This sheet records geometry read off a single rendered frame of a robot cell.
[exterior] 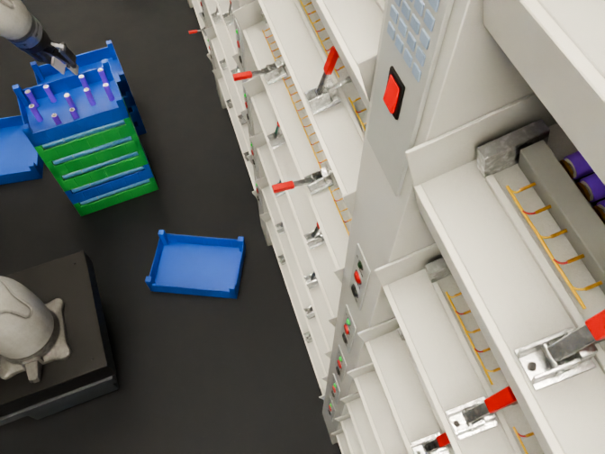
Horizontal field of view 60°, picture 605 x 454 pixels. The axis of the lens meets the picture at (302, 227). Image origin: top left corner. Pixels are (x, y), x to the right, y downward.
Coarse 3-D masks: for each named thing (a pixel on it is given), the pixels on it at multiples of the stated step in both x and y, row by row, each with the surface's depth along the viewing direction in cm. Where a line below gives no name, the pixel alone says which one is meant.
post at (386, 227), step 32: (480, 0) 28; (448, 32) 30; (480, 32) 30; (448, 64) 31; (480, 64) 32; (512, 64) 33; (448, 96) 34; (480, 96) 35; (512, 96) 36; (448, 128) 37; (384, 192) 49; (352, 224) 64; (384, 224) 51; (416, 224) 48; (352, 256) 68; (384, 256) 54; (384, 320) 70; (352, 352) 86; (352, 384) 96
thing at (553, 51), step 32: (512, 0) 25; (544, 0) 23; (576, 0) 23; (512, 32) 26; (544, 32) 23; (576, 32) 22; (544, 64) 24; (576, 64) 22; (544, 96) 26; (576, 96) 23; (576, 128) 24
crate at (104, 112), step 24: (96, 72) 172; (24, 96) 166; (48, 96) 171; (72, 96) 171; (96, 96) 171; (120, 96) 161; (24, 120) 161; (48, 120) 166; (72, 120) 159; (96, 120) 163
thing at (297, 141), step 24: (240, 24) 107; (264, 24) 108; (264, 48) 105; (288, 96) 98; (288, 120) 95; (288, 144) 93; (312, 168) 89; (336, 192) 86; (336, 216) 84; (336, 240) 83; (336, 264) 81
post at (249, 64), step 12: (240, 0) 103; (252, 0) 104; (240, 36) 113; (252, 60) 116; (240, 72) 130; (252, 108) 129; (252, 120) 133; (252, 132) 140; (264, 204) 166; (264, 228) 183
